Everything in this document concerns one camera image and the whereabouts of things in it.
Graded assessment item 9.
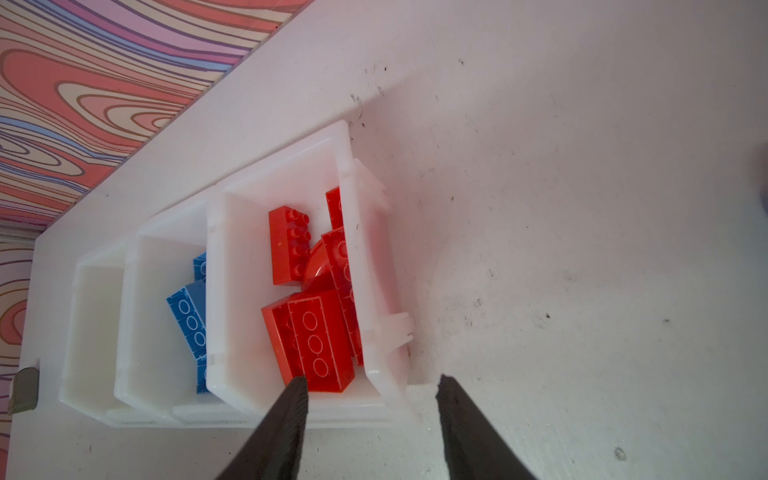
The white container compartment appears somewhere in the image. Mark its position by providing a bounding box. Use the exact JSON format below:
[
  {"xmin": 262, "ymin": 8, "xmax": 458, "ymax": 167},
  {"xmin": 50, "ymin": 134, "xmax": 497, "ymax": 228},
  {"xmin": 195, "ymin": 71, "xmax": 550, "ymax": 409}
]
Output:
[
  {"xmin": 114, "ymin": 191, "xmax": 246, "ymax": 428},
  {"xmin": 205, "ymin": 119, "xmax": 415, "ymax": 421}
]

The olive small object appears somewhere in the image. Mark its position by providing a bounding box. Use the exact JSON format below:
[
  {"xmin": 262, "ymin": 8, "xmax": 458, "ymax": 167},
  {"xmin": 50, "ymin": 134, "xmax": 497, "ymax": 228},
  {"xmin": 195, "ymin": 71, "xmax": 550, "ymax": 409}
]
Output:
[{"xmin": 7, "ymin": 367, "xmax": 40, "ymax": 416}]

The red lego brick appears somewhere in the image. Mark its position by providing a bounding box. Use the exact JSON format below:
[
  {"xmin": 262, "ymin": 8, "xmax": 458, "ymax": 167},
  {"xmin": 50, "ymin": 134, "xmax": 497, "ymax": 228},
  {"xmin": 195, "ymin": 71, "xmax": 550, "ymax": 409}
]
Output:
[{"xmin": 261, "ymin": 290, "xmax": 355, "ymax": 393}]

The red lego brick studs up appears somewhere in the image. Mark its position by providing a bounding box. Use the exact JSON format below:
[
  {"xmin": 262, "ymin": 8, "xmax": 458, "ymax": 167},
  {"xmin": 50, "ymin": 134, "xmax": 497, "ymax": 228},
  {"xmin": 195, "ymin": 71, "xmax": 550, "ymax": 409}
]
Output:
[{"xmin": 326, "ymin": 187, "xmax": 343, "ymax": 230}]

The white container middle compartment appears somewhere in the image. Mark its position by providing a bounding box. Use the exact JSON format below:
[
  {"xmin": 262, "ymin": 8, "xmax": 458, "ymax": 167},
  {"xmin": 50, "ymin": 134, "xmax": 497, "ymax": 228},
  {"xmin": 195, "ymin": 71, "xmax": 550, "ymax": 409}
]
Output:
[{"xmin": 114, "ymin": 191, "xmax": 246, "ymax": 428}]

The blue lego brick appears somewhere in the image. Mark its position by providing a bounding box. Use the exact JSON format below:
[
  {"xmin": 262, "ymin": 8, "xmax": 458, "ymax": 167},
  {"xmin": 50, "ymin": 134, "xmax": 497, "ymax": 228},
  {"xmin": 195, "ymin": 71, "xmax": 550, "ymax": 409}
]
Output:
[
  {"xmin": 166, "ymin": 280, "xmax": 207, "ymax": 359},
  {"xmin": 193, "ymin": 253, "xmax": 207, "ymax": 282}
]

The light blue lego studs up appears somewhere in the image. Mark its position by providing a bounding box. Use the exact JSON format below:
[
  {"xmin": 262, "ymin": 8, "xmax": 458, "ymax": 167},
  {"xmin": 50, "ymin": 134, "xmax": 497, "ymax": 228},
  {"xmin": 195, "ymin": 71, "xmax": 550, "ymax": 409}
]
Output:
[{"xmin": 196, "ymin": 354, "xmax": 208, "ymax": 394}]

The red arch lego piece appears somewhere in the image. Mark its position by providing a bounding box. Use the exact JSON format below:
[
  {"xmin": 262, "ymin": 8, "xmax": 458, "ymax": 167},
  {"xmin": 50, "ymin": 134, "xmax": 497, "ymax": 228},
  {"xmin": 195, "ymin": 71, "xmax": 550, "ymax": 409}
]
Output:
[{"xmin": 302, "ymin": 227, "xmax": 364, "ymax": 366}]

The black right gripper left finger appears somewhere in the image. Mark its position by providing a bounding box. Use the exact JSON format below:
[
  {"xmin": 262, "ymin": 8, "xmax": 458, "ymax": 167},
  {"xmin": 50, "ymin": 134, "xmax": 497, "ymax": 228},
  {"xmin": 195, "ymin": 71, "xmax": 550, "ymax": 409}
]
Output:
[{"xmin": 217, "ymin": 376, "xmax": 309, "ymax": 480}]

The white container right compartment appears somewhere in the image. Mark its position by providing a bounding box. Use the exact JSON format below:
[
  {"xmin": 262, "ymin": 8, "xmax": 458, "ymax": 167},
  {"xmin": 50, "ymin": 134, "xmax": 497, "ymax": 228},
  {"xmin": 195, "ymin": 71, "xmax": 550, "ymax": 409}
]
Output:
[{"xmin": 205, "ymin": 119, "xmax": 415, "ymax": 421}]

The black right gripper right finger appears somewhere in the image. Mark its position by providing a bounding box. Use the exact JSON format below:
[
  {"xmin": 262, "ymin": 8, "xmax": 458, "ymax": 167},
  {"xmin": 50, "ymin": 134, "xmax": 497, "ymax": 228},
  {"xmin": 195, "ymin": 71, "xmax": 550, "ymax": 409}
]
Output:
[{"xmin": 436, "ymin": 375, "xmax": 535, "ymax": 479}]

